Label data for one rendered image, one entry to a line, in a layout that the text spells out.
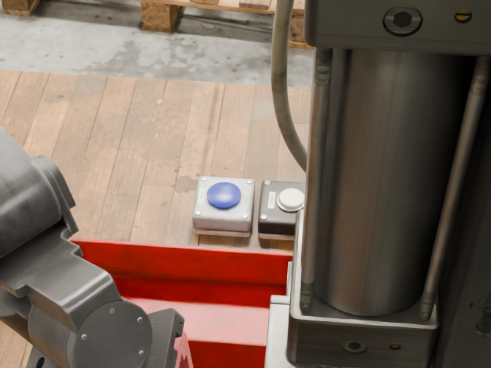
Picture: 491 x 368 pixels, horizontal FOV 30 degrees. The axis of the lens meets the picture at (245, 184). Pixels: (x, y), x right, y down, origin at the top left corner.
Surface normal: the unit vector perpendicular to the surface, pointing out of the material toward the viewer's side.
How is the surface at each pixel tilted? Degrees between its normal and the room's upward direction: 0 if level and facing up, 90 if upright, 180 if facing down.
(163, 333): 31
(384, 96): 90
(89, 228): 0
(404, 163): 90
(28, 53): 0
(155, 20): 90
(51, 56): 0
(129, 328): 66
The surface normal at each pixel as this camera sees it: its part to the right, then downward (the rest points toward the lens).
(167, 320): -0.52, -0.61
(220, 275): -0.09, 0.73
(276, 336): 0.00, -0.69
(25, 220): 0.66, 0.30
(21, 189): 0.40, -0.25
